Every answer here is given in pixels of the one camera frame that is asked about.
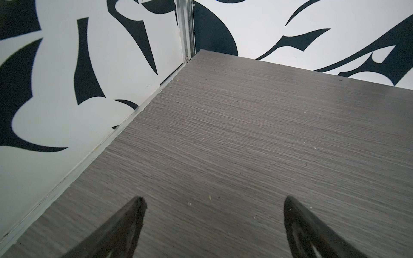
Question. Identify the aluminium frame corner post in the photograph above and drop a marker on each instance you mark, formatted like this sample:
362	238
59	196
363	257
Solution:
185	20

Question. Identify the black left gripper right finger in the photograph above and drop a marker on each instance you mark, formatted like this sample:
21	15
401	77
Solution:
309	237

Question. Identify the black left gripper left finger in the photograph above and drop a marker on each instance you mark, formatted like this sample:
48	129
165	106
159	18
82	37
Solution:
117	237

